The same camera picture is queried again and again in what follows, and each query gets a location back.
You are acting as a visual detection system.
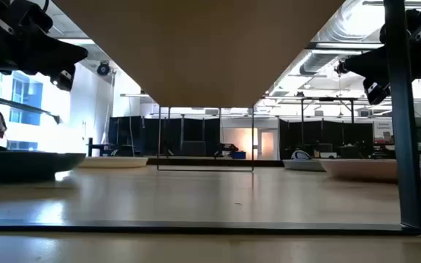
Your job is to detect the white door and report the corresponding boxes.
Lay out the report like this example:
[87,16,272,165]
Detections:
[257,128,279,161]

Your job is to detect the white and blue device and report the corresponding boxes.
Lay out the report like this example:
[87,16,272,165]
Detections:
[290,149,312,161]

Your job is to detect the light blue plate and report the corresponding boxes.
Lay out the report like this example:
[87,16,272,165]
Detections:
[282,159,327,172]

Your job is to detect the cream white plate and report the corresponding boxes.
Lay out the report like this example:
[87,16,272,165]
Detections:
[77,156,149,169]

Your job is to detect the dark teal plate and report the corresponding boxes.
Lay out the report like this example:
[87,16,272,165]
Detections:
[0,150,87,183]

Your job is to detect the silver ventilation duct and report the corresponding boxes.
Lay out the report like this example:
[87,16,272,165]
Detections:
[299,0,385,77]

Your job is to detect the black partition screen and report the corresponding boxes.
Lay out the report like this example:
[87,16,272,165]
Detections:
[278,118,375,161]
[107,115,221,158]

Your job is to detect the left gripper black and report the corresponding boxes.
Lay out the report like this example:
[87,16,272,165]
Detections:
[0,0,89,92]

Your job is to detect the ceiling light strip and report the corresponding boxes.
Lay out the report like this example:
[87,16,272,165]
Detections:
[307,42,385,56]
[57,37,97,46]

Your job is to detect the pale pink plate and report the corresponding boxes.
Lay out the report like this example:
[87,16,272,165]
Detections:
[319,158,400,183]

